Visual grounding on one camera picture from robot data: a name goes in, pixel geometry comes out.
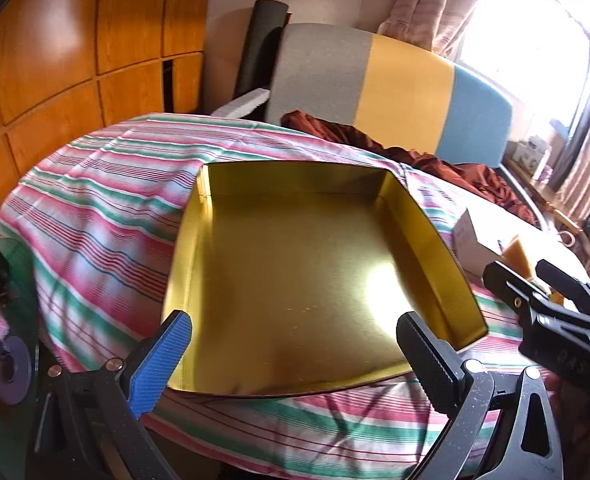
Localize window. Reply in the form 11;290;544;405
455;0;590;126

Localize white packs on shelf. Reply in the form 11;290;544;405
515;135;552;172

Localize wooden wardrobe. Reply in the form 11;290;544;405
0;0;216;231

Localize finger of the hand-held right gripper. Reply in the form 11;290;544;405
483;260;550;321
535;259;590;321

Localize striped pink green bed sheet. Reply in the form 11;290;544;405
0;112;590;466

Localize black rolled mat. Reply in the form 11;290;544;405
232;0;290;101

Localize gold metal tin box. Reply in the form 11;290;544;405
161;161;490;401

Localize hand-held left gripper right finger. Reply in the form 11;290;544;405
396;311;566;480

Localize grey bed frame rail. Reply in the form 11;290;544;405
495;165;550;233

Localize grey round disc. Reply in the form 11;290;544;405
0;337;33;406

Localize white cardboard box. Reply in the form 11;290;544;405
452;208;513;278

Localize brown satin cloth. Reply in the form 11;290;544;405
281;110;538;226

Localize white foam piece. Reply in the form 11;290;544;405
210;87;272;120

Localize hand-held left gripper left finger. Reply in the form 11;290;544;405
34;310;193;480

